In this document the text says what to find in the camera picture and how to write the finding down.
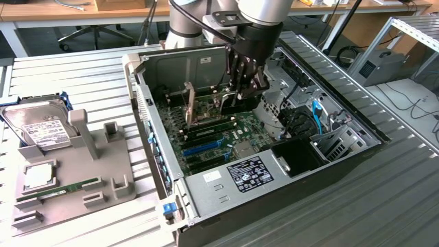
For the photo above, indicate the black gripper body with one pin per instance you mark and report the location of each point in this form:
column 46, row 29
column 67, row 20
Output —
column 259, row 41

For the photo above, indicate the Nvidia graphics card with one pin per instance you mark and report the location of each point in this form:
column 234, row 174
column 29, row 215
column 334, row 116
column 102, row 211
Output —
column 247, row 105

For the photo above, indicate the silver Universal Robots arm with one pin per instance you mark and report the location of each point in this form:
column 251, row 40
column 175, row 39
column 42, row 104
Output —
column 265, row 10

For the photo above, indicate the silver perforated drive cage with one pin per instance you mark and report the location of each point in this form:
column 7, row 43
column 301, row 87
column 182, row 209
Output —
column 274, row 103

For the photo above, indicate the green motherboard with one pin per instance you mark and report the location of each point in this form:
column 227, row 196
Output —
column 245, row 126

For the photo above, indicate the CPU socket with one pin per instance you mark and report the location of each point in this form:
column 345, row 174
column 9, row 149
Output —
column 206, row 120

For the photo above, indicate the open black PC case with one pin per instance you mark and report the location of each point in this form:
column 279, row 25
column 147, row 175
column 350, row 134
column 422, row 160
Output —
column 161, row 64

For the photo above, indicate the dark RAM stick with label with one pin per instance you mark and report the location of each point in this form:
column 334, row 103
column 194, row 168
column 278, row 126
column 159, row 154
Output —
column 209, row 131

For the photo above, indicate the black slanted pole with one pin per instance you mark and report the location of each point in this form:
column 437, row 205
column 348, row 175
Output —
column 344, row 23

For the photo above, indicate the grey chipset heatsink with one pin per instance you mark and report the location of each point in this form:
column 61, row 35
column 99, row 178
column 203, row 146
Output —
column 245, row 149

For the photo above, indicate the black expansion slot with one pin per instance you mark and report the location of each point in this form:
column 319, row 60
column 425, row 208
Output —
column 199, row 142
column 206, row 163

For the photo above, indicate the silver disk bay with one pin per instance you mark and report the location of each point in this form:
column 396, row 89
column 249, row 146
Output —
column 338, row 146

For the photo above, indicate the blue card retention latch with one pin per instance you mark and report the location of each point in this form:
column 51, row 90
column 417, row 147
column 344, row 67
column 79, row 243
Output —
column 150, row 137

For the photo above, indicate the grey control box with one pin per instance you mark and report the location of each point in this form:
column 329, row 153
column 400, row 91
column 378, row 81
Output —
column 381, row 67

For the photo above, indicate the cardboard box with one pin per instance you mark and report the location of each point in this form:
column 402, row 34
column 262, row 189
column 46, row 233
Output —
column 121, row 4

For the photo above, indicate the office chair base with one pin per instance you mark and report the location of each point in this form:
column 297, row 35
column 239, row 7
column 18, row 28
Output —
column 94, row 32

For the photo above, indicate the silver power supply with label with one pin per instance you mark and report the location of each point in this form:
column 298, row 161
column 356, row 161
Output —
column 213, row 190

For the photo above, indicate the blue disk caddy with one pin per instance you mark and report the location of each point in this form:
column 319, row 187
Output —
column 67, row 100

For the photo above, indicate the blue case release latch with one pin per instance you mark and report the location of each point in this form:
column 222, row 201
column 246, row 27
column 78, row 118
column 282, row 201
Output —
column 169, row 208

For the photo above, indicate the silver hard disk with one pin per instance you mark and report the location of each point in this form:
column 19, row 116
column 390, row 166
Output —
column 45, row 128

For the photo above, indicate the grey parts rack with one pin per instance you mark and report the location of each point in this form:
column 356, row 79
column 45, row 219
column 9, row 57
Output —
column 79, row 175

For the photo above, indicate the green RAM stick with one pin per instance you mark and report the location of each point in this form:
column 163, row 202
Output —
column 74, row 187

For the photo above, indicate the silver CPU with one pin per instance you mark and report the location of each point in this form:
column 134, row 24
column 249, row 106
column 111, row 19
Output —
column 39, row 176

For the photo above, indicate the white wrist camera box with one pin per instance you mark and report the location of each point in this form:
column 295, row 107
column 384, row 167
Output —
column 217, row 29

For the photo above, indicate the wooden desk with white frame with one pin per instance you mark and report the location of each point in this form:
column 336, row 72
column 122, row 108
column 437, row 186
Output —
column 51, row 13
column 361, row 5

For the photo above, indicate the aluminium frame slatted table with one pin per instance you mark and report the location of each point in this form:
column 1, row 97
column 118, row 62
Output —
column 412, row 28

